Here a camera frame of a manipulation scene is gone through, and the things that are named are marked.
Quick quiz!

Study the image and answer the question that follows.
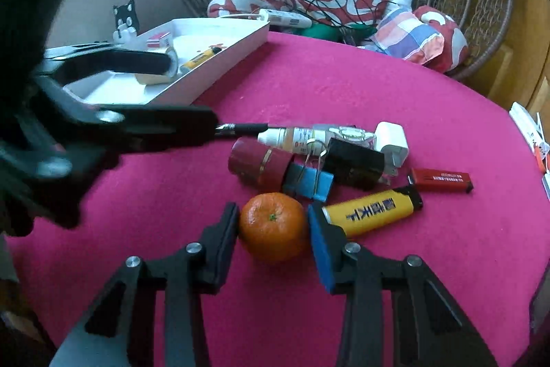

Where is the white box on table edge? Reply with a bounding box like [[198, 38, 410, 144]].
[[509, 101, 549, 156]]

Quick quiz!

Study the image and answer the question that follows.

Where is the dark red cylinder tube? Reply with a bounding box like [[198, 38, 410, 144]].
[[228, 137, 295, 193]]

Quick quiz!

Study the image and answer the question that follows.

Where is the blue binder clip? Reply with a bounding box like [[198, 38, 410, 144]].
[[283, 139, 334, 203]]

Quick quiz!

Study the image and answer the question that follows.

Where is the orange tangerine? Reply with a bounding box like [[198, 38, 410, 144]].
[[239, 193, 309, 263]]

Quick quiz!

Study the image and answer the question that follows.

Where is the red lighter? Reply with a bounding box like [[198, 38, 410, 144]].
[[407, 169, 474, 194]]

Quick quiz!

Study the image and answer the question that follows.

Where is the white power strip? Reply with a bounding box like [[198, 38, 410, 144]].
[[221, 8, 314, 30]]

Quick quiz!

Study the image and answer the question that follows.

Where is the green cloth bundle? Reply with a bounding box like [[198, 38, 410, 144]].
[[293, 22, 377, 46]]

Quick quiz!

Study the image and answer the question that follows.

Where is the plaid checkered cushion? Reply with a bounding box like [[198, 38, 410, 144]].
[[359, 7, 445, 65]]

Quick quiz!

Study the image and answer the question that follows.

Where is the red white square cushion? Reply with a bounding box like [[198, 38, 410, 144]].
[[296, 0, 391, 27]]

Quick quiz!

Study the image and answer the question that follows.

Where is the brown tape roll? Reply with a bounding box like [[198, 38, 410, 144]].
[[134, 46, 179, 86]]

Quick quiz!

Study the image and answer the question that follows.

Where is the black tangled cable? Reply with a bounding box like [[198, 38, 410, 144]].
[[295, 0, 393, 46]]

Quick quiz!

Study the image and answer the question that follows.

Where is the red white seat cushion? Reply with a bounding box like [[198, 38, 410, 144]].
[[207, 0, 296, 18]]

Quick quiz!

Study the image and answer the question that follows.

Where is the black pen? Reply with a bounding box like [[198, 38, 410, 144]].
[[214, 123, 270, 137]]

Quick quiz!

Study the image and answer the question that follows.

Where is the white cardboard tray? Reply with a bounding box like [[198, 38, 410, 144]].
[[63, 18, 268, 105]]

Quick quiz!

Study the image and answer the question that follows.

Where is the yellow lighter black top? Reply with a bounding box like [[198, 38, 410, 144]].
[[180, 46, 223, 73]]

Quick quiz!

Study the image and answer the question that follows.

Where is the black cat phone stand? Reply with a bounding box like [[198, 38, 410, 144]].
[[113, 0, 140, 44]]

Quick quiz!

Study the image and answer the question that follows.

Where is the white charger plug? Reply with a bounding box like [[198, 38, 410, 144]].
[[375, 121, 409, 176]]

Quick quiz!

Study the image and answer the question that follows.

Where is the white label dropper bottle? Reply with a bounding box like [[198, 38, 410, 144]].
[[257, 125, 376, 155]]

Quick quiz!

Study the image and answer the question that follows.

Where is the pink white small box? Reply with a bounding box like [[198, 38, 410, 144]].
[[146, 31, 173, 49]]

